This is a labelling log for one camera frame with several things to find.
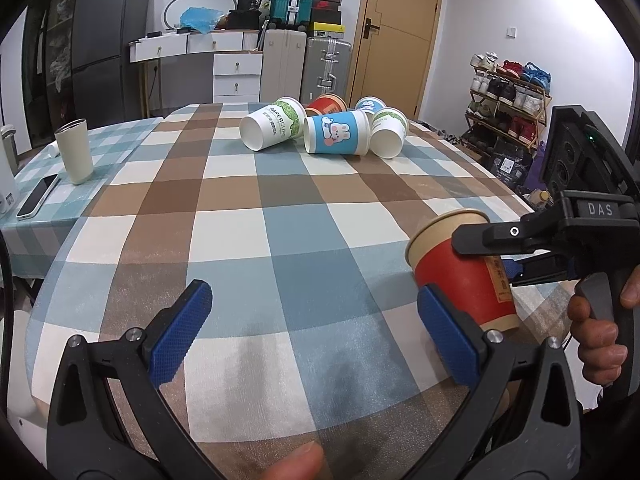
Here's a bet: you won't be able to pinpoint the red paper cup front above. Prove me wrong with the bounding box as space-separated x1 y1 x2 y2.
405 209 520 332

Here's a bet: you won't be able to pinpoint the red paper cup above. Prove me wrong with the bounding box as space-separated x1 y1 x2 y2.
405 209 520 332
305 93 348 116

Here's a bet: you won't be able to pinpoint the white green paper cup right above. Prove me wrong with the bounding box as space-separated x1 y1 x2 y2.
370 107 409 159

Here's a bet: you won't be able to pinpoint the white green paper cup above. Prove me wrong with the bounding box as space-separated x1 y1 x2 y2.
240 96 307 152
370 107 409 159

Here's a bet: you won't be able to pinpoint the blue white paper cup back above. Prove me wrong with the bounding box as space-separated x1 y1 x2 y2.
355 96 386 113

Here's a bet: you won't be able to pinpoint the blue rabbit paper cup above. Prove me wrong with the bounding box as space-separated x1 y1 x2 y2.
304 110 371 156

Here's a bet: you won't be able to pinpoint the red paper cup back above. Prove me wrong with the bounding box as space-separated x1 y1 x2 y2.
305 93 348 116

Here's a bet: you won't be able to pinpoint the white green paper cup left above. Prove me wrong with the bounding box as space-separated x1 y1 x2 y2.
240 96 307 152

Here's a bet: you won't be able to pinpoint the person right hand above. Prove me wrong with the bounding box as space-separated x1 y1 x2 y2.
567 295 628 386

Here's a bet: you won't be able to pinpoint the person left thumb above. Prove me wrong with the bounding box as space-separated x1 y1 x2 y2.
262 441 324 480

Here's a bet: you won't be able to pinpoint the wooden shoe rack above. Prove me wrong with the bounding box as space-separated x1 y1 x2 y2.
464 65 552 153

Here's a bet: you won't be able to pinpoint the checkered tablecloth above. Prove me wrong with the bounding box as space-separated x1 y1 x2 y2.
1 104 527 479

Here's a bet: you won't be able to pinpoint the white smartphone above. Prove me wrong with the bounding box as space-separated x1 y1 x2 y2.
16 174 60 220

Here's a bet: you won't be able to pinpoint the wooden door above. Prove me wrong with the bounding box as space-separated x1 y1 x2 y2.
347 0 442 119

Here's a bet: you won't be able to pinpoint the silver suitcase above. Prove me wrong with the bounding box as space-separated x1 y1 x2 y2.
300 37 352 105

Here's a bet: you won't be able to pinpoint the white kettle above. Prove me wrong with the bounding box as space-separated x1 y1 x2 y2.
0 125 20 216

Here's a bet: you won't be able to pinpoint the cream tumbler mug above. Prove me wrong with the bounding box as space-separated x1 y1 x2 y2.
54 118 94 185

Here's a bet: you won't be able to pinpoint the stacked shoe boxes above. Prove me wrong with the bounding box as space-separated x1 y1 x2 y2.
311 0 345 39

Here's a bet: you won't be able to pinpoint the beige suitcase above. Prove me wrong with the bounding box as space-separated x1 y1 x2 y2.
260 29 307 103

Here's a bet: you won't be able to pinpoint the white drawer desk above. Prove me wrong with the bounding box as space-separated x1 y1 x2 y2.
129 29 262 113

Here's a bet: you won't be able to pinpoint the dark bookshelf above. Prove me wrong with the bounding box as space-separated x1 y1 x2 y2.
22 0 76 148

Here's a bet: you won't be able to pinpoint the blue plastic bag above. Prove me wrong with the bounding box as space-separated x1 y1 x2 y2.
180 6 227 34

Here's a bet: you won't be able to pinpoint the dark grey refrigerator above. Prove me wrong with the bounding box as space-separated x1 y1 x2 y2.
70 0 149 129

